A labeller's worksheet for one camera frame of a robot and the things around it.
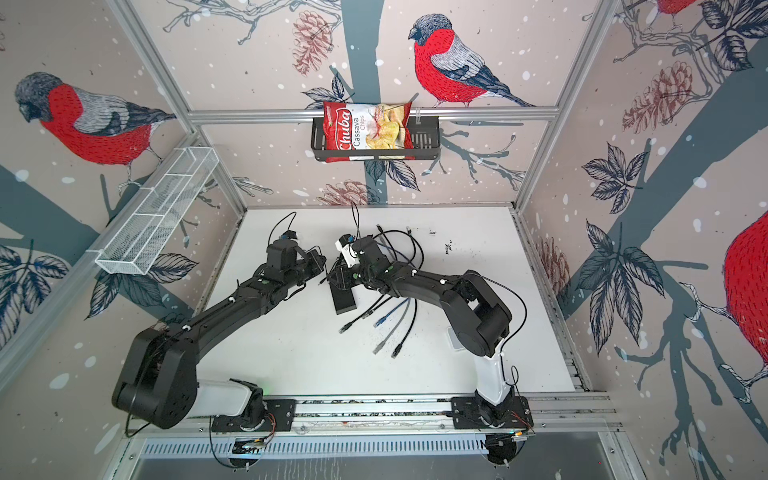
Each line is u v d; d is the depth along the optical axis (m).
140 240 0.71
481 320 0.50
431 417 0.74
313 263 0.77
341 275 0.78
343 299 0.94
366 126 0.88
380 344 0.86
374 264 0.71
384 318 0.90
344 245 0.80
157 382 0.42
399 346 0.85
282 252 0.66
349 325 0.89
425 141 0.95
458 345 0.83
